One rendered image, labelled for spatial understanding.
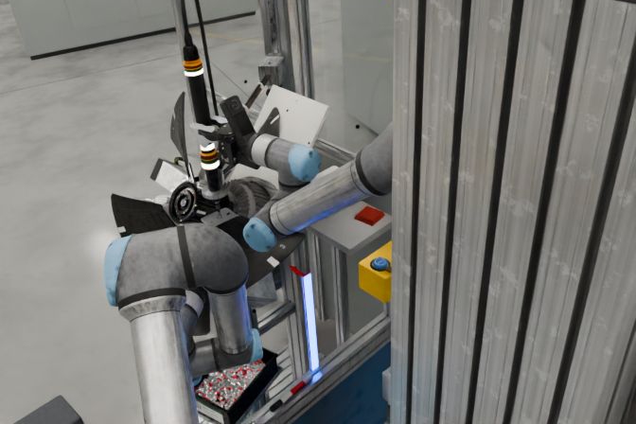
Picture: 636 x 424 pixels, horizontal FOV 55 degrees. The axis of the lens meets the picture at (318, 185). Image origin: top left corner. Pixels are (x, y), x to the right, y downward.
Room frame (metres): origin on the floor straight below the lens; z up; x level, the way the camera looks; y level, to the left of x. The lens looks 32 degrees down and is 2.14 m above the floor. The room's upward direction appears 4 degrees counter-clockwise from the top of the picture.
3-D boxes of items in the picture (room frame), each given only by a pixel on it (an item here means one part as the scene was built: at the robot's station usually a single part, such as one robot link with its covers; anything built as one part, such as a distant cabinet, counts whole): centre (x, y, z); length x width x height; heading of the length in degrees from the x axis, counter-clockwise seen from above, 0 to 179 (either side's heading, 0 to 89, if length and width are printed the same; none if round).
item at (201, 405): (1.11, 0.27, 0.85); 0.22 x 0.17 x 0.07; 146
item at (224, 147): (1.30, 0.18, 1.45); 0.12 x 0.08 x 0.09; 52
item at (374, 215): (1.78, -0.18, 0.87); 0.08 x 0.08 x 0.02; 48
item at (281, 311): (1.62, 0.20, 0.56); 0.19 x 0.04 x 0.04; 132
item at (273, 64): (1.98, 0.13, 1.36); 0.10 x 0.07 x 0.08; 167
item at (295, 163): (1.20, 0.05, 1.45); 0.11 x 0.08 x 0.09; 52
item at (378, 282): (1.30, -0.19, 1.02); 0.16 x 0.10 x 0.11; 132
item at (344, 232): (1.82, -0.06, 0.85); 0.36 x 0.24 x 0.03; 42
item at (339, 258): (1.82, -0.06, 0.42); 0.04 x 0.04 x 0.83; 42
